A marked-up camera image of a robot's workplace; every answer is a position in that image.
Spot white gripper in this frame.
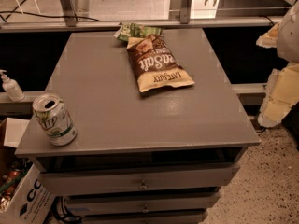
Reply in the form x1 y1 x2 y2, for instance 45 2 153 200
256 0 299 128

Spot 7up soda can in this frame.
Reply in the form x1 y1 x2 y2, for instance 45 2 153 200
32 93 77 146

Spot brown sea salt chip bag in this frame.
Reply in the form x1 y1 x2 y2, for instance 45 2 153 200
127 35 194 93

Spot grey drawer cabinet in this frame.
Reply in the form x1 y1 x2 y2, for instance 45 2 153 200
17 29 259 224

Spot green snack bag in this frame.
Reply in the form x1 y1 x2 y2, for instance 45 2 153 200
114 23 163 41

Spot white pump bottle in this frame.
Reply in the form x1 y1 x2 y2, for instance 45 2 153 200
0 70 25 102

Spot white cardboard box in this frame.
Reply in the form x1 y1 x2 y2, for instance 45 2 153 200
0 118 54 224

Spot grey metal rail frame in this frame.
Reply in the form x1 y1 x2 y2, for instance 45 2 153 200
0 0 296 32

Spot black cable on floor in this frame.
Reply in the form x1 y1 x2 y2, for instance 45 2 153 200
0 0 100 22

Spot black cable under cabinet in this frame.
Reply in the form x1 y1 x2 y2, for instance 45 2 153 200
50 196 82 224

